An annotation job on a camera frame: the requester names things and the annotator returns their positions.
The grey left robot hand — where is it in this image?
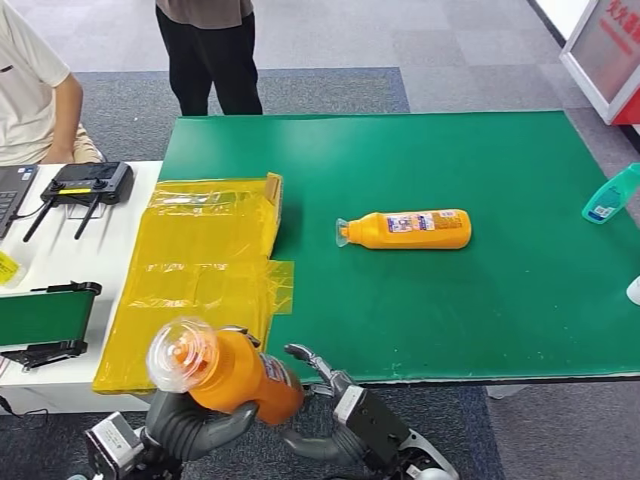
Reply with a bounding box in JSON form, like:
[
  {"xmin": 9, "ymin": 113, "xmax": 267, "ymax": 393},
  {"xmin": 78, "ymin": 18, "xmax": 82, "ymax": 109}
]
[{"xmin": 142, "ymin": 324, "xmax": 262, "ymax": 465}]

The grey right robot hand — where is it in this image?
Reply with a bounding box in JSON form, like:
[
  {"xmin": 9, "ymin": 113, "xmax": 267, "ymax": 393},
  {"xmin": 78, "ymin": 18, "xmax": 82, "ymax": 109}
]
[{"xmin": 279, "ymin": 343, "xmax": 371, "ymax": 466}]

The orange detergent bottle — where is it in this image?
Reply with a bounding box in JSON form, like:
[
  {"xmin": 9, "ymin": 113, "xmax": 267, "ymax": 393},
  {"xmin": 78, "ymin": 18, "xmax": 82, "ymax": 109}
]
[
  {"xmin": 146, "ymin": 316, "xmax": 306, "ymax": 427},
  {"xmin": 335, "ymin": 209, "xmax": 472, "ymax": 251}
]

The teal plastic bottle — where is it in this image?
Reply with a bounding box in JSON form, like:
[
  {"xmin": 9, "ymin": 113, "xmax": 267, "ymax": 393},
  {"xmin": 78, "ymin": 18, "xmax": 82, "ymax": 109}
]
[{"xmin": 582, "ymin": 162, "xmax": 640, "ymax": 227}]

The yellow plastic sheet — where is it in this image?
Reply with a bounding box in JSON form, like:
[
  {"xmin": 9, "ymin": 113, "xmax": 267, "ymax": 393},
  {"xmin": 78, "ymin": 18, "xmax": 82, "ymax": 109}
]
[{"xmin": 92, "ymin": 173, "xmax": 296, "ymax": 395}]

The small green conveyor belt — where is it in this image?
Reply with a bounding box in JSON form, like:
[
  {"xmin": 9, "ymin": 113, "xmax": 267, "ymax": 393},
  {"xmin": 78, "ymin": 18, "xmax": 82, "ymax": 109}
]
[{"xmin": 0, "ymin": 280, "xmax": 103, "ymax": 371}]

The white side table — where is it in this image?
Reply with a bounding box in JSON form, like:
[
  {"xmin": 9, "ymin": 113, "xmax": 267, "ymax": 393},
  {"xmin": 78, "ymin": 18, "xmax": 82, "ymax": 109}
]
[{"xmin": 0, "ymin": 160, "xmax": 166, "ymax": 415}]

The cardboard flap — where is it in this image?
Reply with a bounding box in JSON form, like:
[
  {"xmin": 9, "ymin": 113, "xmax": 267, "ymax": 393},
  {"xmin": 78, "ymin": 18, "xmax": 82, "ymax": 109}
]
[{"xmin": 265, "ymin": 172, "xmax": 285, "ymax": 220}]

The black remote controller with antennas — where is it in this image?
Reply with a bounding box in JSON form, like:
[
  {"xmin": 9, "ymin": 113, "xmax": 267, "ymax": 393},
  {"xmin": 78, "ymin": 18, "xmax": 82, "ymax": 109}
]
[{"xmin": 22, "ymin": 161, "xmax": 135, "ymax": 242}]

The yellow sticker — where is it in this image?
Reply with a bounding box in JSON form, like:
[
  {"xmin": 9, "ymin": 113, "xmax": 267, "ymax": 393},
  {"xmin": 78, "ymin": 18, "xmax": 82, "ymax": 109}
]
[{"xmin": 0, "ymin": 249, "xmax": 23, "ymax": 287}]

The green table mat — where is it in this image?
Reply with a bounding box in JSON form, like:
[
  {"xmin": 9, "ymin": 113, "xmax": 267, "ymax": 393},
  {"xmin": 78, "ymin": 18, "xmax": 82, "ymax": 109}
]
[{"xmin": 158, "ymin": 110, "xmax": 640, "ymax": 388}]

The dark laptop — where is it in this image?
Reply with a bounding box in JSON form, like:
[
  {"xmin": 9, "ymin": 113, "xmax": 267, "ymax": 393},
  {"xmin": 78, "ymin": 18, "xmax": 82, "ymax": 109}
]
[{"xmin": 0, "ymin": 164, "xmax": 40, "ymax": 241}]

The standing person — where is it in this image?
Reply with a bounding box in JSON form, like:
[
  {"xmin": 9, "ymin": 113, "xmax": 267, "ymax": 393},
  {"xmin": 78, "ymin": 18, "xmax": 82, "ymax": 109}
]
[{"xmin": 155, "ymin": 0, "xmax": 263, "ymax": 117}]

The seated person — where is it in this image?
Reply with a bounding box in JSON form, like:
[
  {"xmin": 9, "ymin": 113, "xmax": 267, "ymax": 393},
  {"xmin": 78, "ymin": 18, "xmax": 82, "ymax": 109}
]
[{"xmin": 0, "ymin": 0, "xmax": 103, "ymax": 167}]

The red white display stand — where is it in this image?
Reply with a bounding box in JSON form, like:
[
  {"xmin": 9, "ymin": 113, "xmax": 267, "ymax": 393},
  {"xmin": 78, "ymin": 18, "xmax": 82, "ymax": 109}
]
[{"xmin": 559, "ymin": 0, "xmax": 640, "ymax": 127}]

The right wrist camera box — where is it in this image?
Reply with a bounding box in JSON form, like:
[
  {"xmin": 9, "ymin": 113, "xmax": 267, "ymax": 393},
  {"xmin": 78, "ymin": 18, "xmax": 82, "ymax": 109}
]
[{"xmin": 334, "ymin": 385, "xmax": 416, "ymax": 473}]

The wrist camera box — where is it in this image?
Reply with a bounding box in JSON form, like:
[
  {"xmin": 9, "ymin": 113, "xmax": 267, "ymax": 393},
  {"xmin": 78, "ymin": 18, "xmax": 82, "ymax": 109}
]
[
  {"xmin": 334, "ymin": 385, "xmax": 416, "ymax": 473},
  {"xmin": 85, "ymin": 411, "xmax": 146, "ymax": 480}
]

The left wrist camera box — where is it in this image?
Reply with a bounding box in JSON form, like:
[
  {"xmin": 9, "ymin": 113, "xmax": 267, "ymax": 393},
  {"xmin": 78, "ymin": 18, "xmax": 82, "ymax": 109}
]
[{"xmin": 85, "ymin": 411, "xmax": 146, "ymax": 480}]

